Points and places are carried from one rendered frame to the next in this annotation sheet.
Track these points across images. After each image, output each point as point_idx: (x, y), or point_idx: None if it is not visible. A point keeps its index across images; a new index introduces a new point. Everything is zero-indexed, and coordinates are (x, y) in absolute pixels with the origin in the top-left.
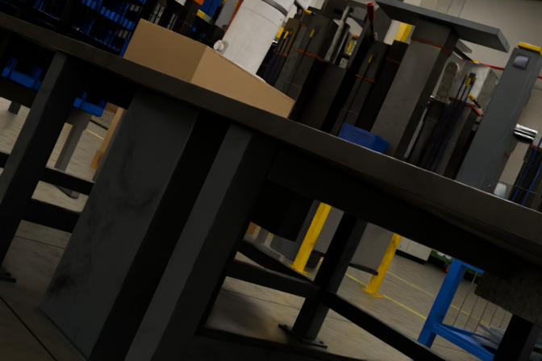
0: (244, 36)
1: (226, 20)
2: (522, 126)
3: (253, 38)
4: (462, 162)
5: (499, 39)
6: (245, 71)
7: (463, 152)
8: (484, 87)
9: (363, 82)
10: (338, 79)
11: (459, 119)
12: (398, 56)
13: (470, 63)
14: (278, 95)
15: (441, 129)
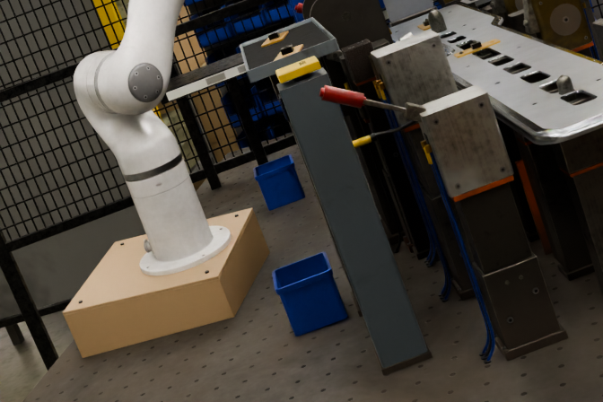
0: (145, 228)
1: (406, 0)
2: (495, 109)
3: (150, 225)
4: (529, 175)
5: (269, 75)
6: (126, 299)
7: (522, 157)
8: (401, 88)
9: (369, 124)
10: (353, 132)
11: (415, 154)
12: (352, 75)
13: (372, 56)
14: (190, 288)
15: (413, 179)
